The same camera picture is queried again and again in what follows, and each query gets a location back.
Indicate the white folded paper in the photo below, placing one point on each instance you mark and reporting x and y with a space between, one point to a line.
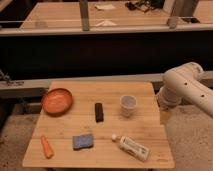
106 23

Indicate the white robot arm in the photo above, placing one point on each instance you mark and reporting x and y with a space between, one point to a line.
183 82

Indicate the white paper sheet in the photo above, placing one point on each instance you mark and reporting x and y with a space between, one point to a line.
105 7

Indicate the orange bowl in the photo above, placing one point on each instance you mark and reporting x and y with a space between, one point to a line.
57 101

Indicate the grey metal post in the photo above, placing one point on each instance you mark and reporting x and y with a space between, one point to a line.
83 4
182 9

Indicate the black rectangular block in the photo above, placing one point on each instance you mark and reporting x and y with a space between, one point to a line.
99 115

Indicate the grey metal post right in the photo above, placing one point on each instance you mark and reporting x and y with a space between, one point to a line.
182 9

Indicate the white ceramic cup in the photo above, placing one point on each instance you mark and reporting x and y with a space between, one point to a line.
128 104

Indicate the metal clamp bracket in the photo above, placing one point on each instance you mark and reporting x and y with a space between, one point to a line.
9 81

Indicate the orange carrot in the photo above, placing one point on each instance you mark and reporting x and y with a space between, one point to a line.
47 149

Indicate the blue sponge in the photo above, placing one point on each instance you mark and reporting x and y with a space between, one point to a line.
82 141

